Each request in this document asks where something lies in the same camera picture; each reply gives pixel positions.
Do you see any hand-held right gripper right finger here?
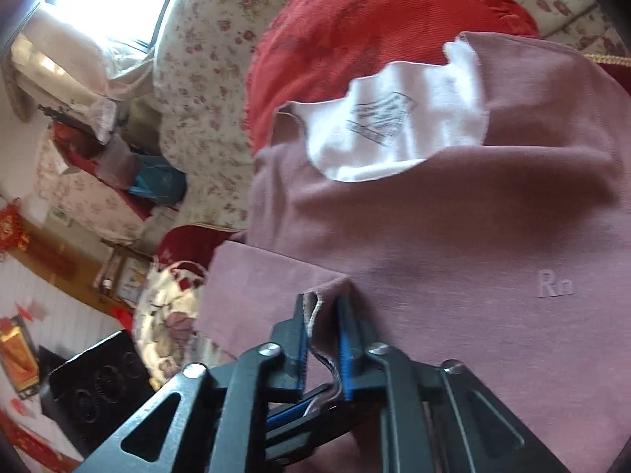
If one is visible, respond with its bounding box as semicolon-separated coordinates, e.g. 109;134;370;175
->
336;296;568;473

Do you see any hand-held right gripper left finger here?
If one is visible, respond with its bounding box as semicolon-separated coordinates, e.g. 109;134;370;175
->
74;293;316;473

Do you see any pink shirt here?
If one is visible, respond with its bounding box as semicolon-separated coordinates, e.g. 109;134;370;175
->
194;32;631;473

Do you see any red white plush blanket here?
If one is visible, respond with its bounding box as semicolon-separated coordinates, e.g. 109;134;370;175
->
133;227;247;390

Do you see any black embossed box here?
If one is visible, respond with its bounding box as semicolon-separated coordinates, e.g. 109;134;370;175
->
42;330;159;459

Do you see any blue plastic bag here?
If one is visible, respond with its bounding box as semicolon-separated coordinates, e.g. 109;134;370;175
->
131;155;188;205

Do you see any floral covered chair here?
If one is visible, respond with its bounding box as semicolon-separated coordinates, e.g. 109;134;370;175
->
34;143;149;242

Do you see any gold red gift box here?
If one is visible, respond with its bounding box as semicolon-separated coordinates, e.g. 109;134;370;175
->
0;320;40;395

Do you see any floral sofa cover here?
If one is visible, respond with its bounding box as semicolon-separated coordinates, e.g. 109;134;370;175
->
153;0;631;232

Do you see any red knot ornament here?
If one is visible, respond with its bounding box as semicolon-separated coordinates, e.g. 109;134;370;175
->
0;199;30;262

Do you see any red frilled cushion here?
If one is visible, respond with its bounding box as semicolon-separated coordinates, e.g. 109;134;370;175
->
244;0;543;158

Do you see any beige curtain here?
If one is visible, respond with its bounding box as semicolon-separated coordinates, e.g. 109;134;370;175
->
10;5;159;143

